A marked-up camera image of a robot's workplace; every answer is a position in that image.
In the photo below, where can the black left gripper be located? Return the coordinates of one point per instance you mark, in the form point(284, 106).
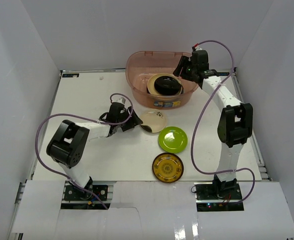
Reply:
point(129, 119)

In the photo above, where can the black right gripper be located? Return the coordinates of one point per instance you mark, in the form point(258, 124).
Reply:
point(184, 62)

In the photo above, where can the cream plate with dark patch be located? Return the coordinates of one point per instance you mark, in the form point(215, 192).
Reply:
point(153, 120)

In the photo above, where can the small black plate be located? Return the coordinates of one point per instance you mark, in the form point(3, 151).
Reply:
point(167, 85)

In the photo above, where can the peach plastic plate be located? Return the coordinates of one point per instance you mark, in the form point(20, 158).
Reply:
point(150, 84)

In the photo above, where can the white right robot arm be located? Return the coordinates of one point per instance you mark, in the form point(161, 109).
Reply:
point(235, 125)

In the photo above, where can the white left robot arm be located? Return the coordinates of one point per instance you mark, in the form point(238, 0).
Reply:
point(68, 143)

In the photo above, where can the translucent pink plastic bin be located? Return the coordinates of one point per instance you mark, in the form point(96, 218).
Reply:
point(143, 65)

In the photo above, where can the lime green plate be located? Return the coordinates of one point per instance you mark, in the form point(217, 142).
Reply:
point(172, 139)

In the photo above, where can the yellow patterned brown-rimmed plate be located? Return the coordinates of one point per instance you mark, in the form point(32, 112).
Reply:
point(167, 168)

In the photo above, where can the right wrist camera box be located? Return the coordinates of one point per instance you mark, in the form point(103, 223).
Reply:
point(197, 47)

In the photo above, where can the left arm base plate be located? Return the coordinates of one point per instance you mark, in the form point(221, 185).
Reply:
point(75, 199)

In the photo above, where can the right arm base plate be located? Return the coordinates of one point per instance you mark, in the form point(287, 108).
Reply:
point(207, 200)

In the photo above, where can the aluminium table frame rail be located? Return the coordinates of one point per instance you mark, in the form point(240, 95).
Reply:
point(248, 123)

